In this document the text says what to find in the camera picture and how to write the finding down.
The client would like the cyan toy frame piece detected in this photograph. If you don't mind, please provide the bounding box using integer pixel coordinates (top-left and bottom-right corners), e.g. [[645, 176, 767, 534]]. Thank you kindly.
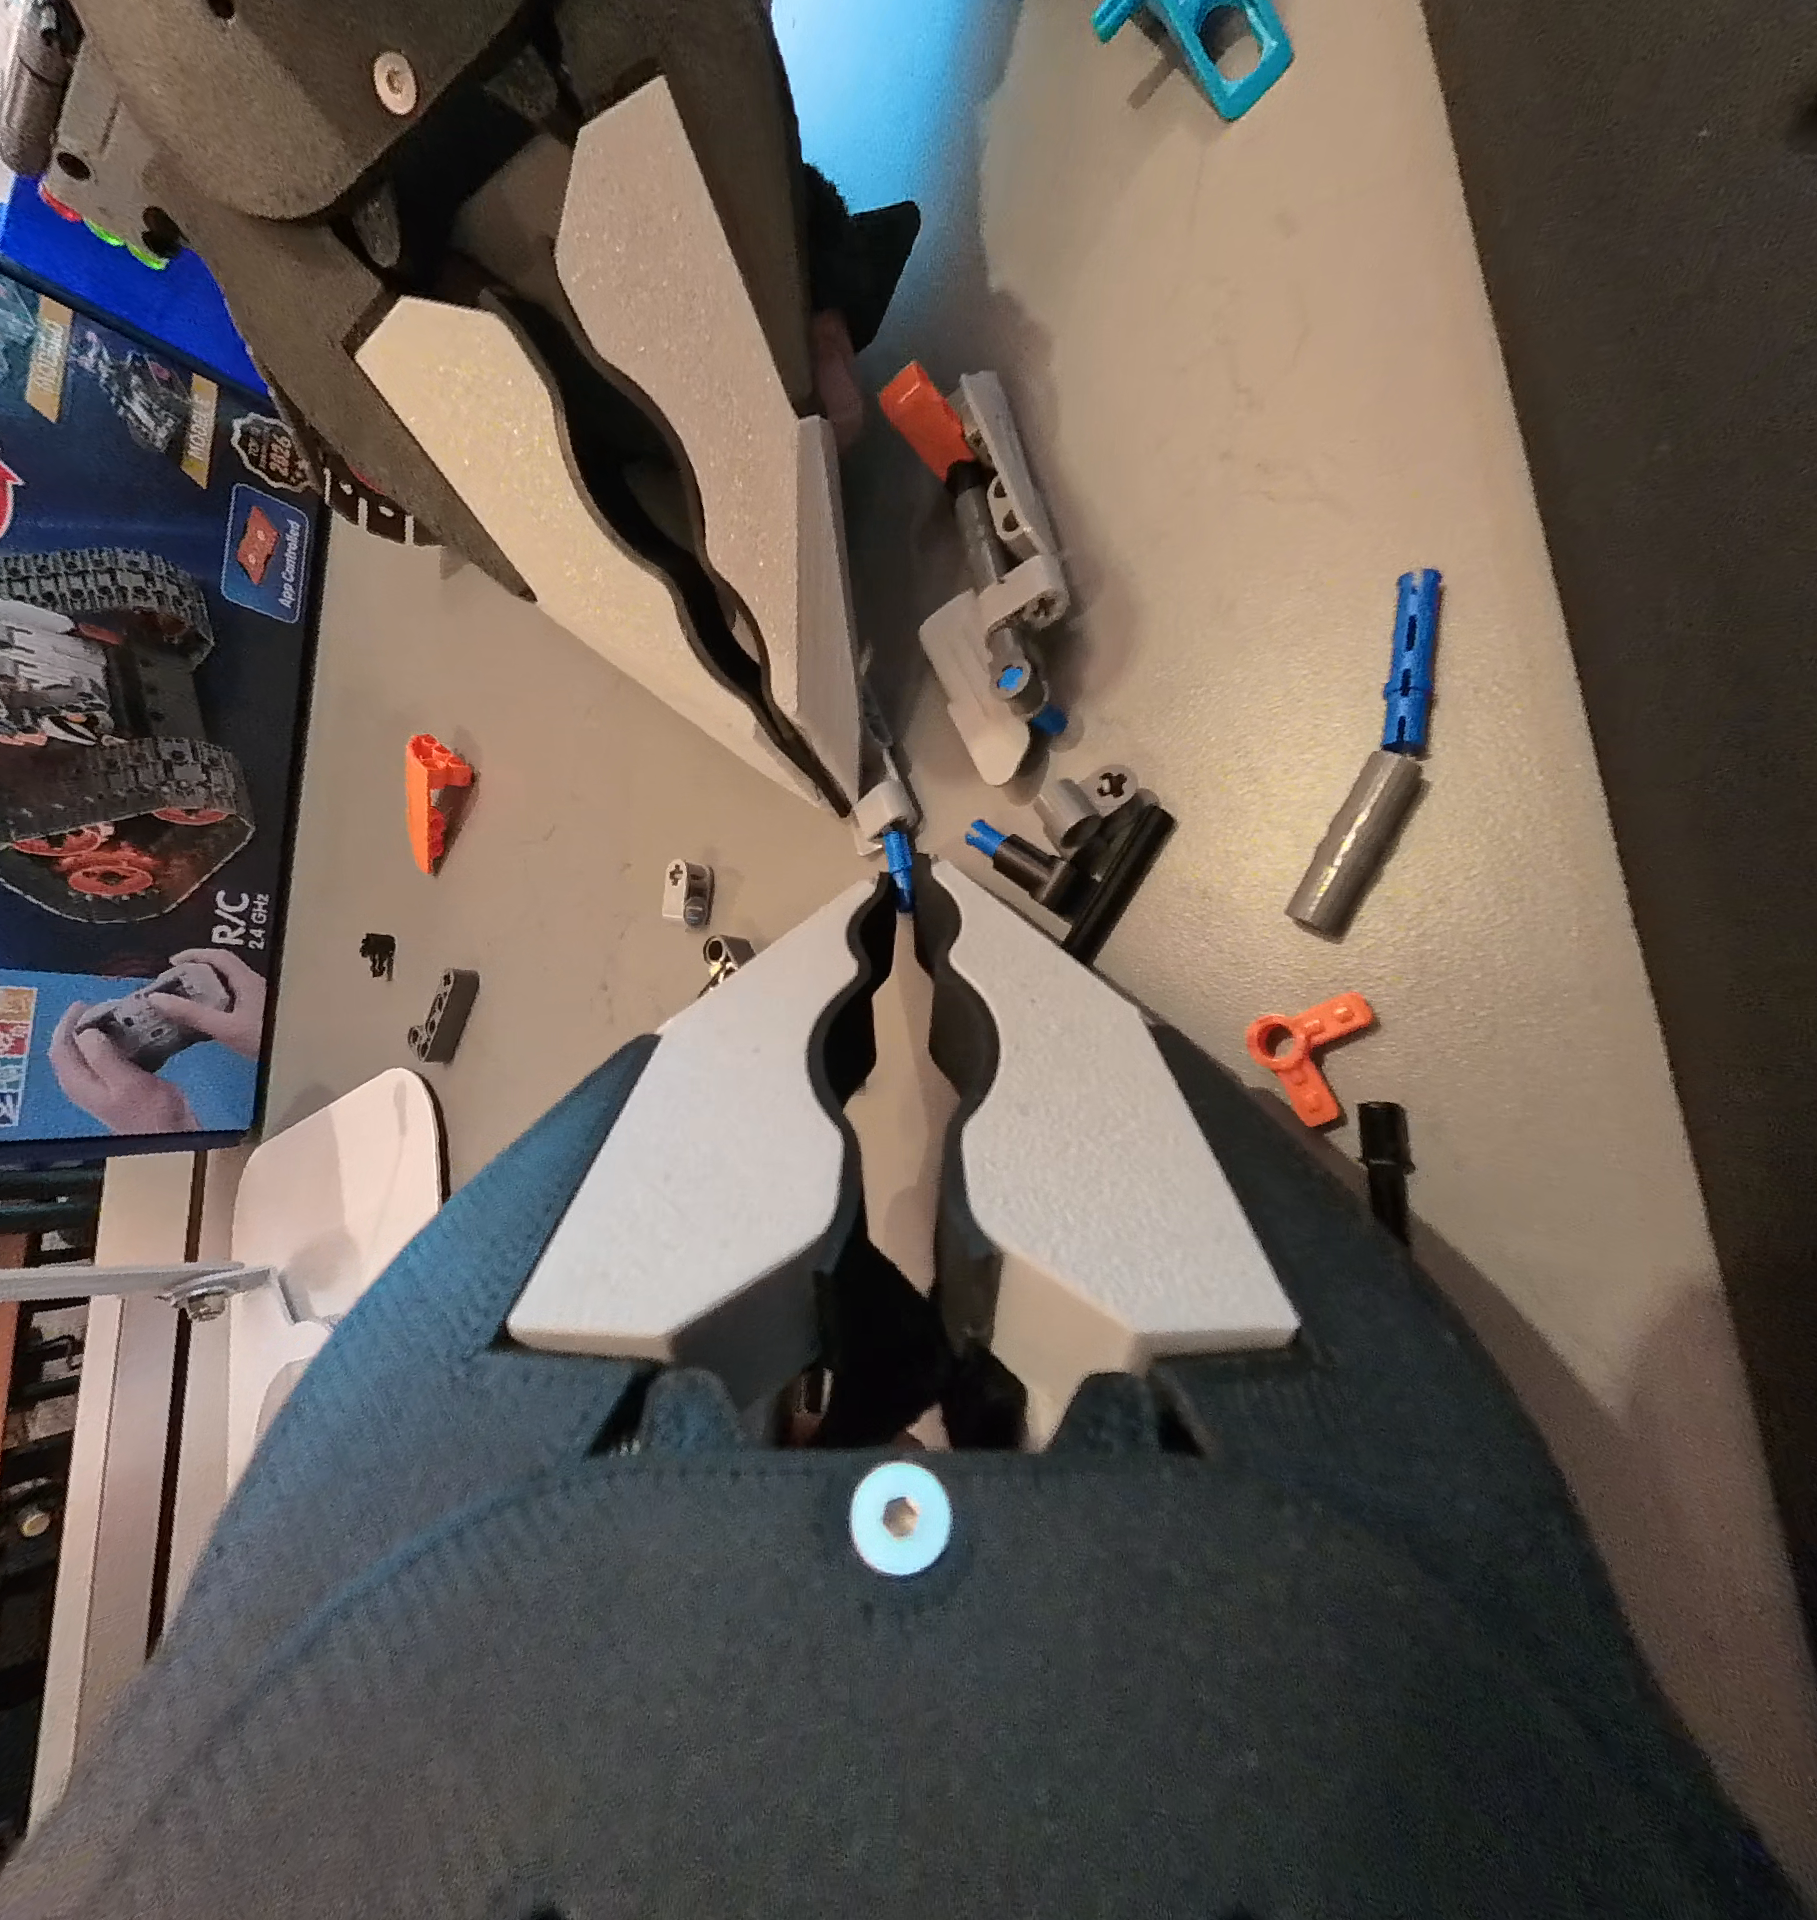
[[1091, 0, 1294, 122]]

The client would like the blue toy kit box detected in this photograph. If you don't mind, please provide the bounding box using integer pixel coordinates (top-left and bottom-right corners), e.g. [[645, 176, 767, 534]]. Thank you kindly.
[[0, 225, 324, 1149]]

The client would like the long black pin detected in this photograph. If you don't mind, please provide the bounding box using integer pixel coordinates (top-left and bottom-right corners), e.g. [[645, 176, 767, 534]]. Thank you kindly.
[[1356, 1105, 1417, 1246]]

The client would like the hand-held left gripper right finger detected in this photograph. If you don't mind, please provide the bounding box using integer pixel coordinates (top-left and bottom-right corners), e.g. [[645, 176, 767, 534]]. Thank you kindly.
[[918, 859, 1303, 1456]]

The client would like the black dimpled foam pad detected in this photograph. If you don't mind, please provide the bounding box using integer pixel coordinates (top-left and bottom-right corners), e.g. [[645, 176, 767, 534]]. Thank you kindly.
[[1417, 0, 1817, 1850]]

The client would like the blue pin with grey sleeve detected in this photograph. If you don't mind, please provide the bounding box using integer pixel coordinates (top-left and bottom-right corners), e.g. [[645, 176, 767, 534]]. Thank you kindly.
[[1285, 566, 1443, 942]]

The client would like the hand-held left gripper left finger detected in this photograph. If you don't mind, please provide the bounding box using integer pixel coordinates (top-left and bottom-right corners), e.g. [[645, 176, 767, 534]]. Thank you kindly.
[[506, 878, 940, 1449]]

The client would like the blue storage tub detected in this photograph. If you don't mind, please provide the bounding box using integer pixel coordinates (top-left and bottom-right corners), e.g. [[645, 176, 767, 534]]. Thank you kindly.
[[0, 174, 270, 405]]

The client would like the white book stand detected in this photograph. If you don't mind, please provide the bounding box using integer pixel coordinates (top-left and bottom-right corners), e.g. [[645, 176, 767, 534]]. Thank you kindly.
[[0, 1066, 448, 1444]]

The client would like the orange curved panel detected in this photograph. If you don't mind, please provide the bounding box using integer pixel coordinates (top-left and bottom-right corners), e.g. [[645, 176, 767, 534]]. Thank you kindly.
[[402, 736, 478, 878]]

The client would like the grey actuator with orange cap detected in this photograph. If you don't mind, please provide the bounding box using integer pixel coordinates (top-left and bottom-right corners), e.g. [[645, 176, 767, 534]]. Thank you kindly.
[[876, 365, 1070, 602]]

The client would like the person's right hand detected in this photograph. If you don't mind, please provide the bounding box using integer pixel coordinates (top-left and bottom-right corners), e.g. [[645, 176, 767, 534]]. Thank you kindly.
[[810, 307, 870, 452]]

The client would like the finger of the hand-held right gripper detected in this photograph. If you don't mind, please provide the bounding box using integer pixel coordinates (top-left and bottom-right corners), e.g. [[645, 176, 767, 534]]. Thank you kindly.
[[555, 74, 867, 790], [354, 292, 839, 821]]

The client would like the long black axle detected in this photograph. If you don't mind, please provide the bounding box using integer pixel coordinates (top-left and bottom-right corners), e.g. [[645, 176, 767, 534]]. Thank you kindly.
[[1062, 812, 1174, 969]]

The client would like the dark grey short beam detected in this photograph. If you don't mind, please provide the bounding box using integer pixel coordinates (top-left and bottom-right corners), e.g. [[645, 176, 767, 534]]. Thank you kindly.
[[406, 969, 482, 1066]]

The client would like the light grey thin toy piece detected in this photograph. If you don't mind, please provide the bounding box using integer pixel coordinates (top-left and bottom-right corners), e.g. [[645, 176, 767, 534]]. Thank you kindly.
[[918, 598, 1053, 786]]

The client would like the small orange connector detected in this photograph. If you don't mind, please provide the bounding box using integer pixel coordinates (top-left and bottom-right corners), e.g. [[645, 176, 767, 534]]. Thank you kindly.
[[1244, 993, 1376, 1131]]

